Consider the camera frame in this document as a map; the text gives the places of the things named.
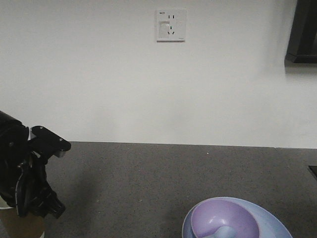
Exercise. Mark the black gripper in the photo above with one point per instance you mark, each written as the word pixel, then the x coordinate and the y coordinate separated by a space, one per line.
pixel 24 153

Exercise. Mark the brown paper cup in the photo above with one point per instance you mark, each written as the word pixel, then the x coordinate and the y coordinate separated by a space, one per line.
pixel 30 226

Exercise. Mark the purple bowl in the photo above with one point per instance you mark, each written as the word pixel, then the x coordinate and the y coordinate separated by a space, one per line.
pixel 211 214

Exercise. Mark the light blue spoon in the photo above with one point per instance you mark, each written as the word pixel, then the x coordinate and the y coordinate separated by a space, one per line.
pixel 225 232

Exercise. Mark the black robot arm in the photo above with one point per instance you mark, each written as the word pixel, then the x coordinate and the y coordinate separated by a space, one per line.
pixel 24 153

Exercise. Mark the light blue plate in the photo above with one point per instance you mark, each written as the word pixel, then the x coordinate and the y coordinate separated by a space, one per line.
pixel 270 226

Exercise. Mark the black range hood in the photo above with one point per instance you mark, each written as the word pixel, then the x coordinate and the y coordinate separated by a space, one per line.
pixel 302 45

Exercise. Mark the white wall socket right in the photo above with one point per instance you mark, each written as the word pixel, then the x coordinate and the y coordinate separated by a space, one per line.
pixel 171 25

